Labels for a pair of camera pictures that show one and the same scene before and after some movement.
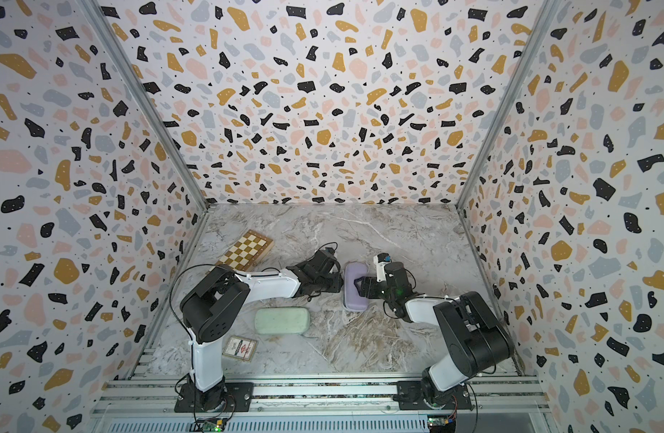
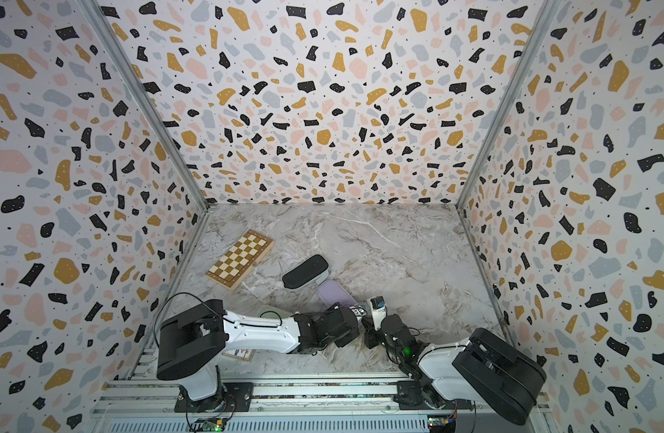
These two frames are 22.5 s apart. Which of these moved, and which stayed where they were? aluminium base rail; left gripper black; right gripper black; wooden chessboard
Moved: right gripper black; left gripper black
Stayed: wooden chessboard; aluminium base rail
